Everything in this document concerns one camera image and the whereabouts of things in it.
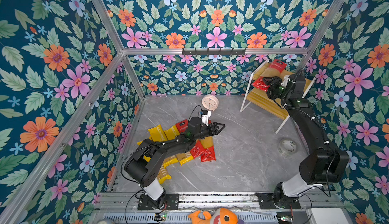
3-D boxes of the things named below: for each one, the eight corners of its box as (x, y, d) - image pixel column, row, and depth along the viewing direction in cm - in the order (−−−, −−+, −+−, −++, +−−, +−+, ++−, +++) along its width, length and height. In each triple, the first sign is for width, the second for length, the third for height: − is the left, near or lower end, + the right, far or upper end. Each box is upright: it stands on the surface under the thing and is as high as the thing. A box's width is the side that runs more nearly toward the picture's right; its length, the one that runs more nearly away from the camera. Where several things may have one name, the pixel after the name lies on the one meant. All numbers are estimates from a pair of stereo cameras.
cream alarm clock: (202, 108, 114) (201, 97, 105) (204, 103, 117) (204, 92, 109) (216, 111, 112) (217, 101, 103) (218, 106, 115) (219, 96, 106)
